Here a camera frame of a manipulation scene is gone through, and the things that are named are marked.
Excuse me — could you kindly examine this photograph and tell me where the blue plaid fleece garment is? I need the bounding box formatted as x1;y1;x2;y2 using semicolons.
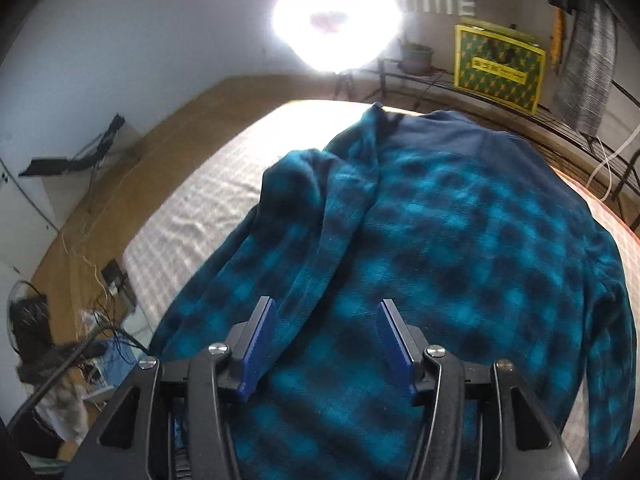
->
147;102;637;480

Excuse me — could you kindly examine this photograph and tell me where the black power adapter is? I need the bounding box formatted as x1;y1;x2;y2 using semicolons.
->
101;259;137;312

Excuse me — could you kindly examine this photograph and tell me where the black music stand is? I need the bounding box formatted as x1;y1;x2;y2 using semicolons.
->
18;114;126;208

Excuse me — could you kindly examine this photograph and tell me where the black metal rack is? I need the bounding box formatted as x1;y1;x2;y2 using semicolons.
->
360;58;639;231

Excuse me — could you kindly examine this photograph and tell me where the potted plant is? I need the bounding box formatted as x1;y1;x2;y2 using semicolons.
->
399;41;434;76

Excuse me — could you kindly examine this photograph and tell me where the yellow green patterned box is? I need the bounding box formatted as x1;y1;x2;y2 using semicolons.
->
454;24;546;115

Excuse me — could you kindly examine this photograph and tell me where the grey striped hanging cloth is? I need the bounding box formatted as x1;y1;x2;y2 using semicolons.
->
551;0;617;136

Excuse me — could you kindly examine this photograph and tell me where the white cable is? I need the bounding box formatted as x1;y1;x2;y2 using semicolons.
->
584;123;640;201

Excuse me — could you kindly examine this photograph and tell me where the white ring light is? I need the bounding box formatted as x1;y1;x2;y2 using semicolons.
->
271;0;404;74

